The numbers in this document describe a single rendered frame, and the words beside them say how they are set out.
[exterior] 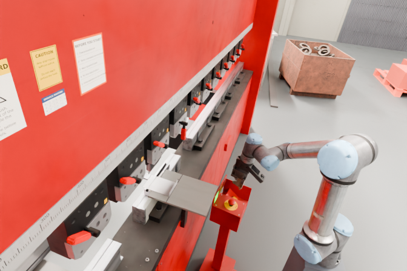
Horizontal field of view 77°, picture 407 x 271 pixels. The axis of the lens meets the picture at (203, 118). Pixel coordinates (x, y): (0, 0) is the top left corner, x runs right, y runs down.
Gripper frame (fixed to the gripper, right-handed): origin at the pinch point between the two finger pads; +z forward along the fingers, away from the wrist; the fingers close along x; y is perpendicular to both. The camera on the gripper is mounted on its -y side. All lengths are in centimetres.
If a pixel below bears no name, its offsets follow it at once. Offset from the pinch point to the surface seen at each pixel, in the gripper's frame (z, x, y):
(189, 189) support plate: -15.9, 30.5, 19.1
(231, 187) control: 7.3, -4.4, 5.3
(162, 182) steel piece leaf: -15.0, 33.3, 31.5
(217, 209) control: 6.4, 15.2, 6.6
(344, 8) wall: -34, -961, -67
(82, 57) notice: -83, 71, 34
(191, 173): -2.6, 8.9, 27.3
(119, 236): -2, 57, 36
